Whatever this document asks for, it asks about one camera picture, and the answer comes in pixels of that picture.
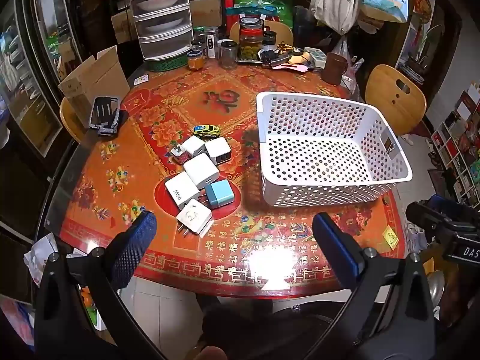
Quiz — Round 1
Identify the wooden chair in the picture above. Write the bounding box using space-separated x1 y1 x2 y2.
365 64 426 136
59 97 86 143

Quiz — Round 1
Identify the red floral tablecloth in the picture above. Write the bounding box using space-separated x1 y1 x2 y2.
59 62 413 298

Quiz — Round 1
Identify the empty glass jar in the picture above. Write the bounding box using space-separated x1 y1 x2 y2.
219 40 238 70

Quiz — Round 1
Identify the white charger with prongs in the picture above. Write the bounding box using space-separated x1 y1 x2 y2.
176 198 214 238

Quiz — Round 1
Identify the orange honey jar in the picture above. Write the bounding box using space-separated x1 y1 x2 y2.
186 49 204 71

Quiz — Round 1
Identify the large white charger cube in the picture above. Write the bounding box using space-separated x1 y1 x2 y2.
183 153 220 189

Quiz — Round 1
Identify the glass pickle jar red lid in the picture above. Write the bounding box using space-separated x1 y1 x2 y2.
239 17 264 60

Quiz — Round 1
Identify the cardboard box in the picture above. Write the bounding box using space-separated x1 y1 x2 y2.
58 46 130 128

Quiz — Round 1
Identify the black phone stand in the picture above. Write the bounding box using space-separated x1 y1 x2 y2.
89 96 128 138

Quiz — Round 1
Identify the brown ceramic mug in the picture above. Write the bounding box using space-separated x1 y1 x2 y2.
320 52 348 86

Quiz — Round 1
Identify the yellow toy car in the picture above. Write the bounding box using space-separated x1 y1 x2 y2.
193 124 221 139

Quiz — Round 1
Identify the white bookshelf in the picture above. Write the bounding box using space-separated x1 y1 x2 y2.
431 81 479 210

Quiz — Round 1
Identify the white charger cube with port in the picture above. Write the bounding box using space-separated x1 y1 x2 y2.
205 136 231 165

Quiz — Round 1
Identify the white 65W charger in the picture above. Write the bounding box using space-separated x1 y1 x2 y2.
165 172 200 210

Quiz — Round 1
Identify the white perforated plastic basket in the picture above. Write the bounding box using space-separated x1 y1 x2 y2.
256 92 413 207

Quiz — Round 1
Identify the red white cartoon charger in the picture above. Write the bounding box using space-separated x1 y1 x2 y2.
170 145 191 165

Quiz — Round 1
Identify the white plastic drawer tower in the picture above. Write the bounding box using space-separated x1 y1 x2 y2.
129 0 193 62

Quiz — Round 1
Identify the teal blue charger cube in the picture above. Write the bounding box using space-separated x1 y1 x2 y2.
205 180 235 209

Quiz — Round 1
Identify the small white charger cube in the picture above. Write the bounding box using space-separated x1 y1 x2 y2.
181 136 206 158

